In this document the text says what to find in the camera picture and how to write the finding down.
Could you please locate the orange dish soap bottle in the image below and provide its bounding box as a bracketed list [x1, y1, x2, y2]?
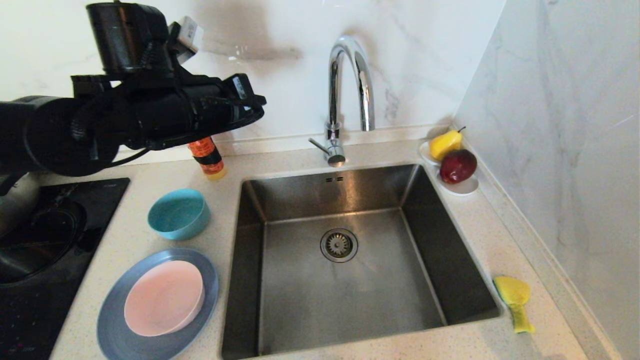
[187, 136, 228, 181]

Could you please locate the metal sink drain strainer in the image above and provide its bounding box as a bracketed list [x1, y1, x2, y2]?
[320, 228, 359, 264]

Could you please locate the stainless steel sink basin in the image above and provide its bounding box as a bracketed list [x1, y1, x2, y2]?
[220, 163, 503, 360]

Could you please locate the yellow green sponge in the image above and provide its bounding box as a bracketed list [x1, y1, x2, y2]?
[493, 275, 536, 334]

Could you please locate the teal plastic bowl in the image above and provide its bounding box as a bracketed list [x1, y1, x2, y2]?
[147, 188, 211, 241]

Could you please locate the chrome gooseneck faucet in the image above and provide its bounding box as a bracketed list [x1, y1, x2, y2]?
[308, 35, 376, 168]

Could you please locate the steel cooking pot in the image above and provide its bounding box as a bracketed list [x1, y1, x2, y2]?
[0, 172, 41, 238]

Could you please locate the pink plastic bowl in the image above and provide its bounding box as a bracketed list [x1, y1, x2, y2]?
[123, 260, 206, 337]

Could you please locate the yellow pear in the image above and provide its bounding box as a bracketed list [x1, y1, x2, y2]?
[430, 126, 467, 162]

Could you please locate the blue round plate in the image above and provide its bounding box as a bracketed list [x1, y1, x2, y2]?
[97, 248, 220, 360]

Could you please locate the dark red apple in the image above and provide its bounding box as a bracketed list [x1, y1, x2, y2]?
[439, 149, 478, 185]

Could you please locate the small white fruit dish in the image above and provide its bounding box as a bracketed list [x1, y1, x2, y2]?
[419, 140, 480, 196]

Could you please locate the black induction cooktop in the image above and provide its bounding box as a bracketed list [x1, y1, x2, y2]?
[0, 177, 131, 360]

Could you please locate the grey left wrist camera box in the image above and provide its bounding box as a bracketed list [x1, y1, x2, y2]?
[170, 16, 205, 63]

